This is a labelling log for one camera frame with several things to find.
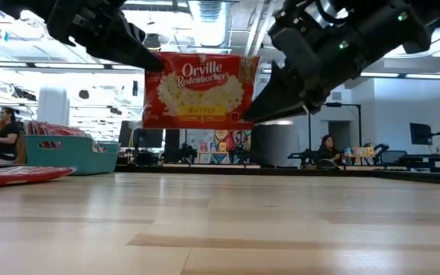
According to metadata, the black overhead camera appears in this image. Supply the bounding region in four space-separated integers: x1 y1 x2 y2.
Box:
145 33 163 51

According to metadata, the small wooden table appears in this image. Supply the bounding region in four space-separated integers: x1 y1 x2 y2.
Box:
196 150 231 165

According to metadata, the orange patterned tapestry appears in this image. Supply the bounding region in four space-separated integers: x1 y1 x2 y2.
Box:
13 131 28 165

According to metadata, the seated person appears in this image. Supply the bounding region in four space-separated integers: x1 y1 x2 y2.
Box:
317 134 343 166

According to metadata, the colourful geometric mural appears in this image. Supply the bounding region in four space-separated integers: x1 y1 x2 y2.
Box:
214 128 252 165

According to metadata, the tall black speaker panel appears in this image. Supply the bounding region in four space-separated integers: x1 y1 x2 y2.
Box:
164 128 182 163

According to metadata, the teal plastic basket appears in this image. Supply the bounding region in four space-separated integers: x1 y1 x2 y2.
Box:
24 134 123 176

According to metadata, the black computer monitor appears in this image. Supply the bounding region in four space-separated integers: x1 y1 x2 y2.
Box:
118 121 141 150
137 128 166 150

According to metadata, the long light bar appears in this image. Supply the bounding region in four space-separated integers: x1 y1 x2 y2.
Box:
0 60 440 80

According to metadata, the white round pillar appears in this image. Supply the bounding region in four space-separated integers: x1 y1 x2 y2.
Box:
36 83 71 125

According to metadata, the silver ribbed air duct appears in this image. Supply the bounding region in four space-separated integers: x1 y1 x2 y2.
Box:
189 0 231 54

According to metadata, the dark grey partition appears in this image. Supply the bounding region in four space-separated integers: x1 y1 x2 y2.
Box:
250 121 302 168

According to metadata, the grey office chair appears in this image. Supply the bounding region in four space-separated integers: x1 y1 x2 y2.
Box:
379 150 408 167

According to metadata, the black metal frame stand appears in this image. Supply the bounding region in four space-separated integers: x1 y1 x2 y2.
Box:
307 102 362 165

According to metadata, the glowing strip lamp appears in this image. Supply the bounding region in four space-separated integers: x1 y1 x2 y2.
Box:
260 119 295 126

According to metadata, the black desk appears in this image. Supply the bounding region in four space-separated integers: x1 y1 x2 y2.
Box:
380 154 440 173

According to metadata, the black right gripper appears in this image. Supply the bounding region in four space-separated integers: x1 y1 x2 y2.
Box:
242 0 370 123

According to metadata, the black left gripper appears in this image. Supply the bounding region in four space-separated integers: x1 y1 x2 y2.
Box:
47 0 166 73

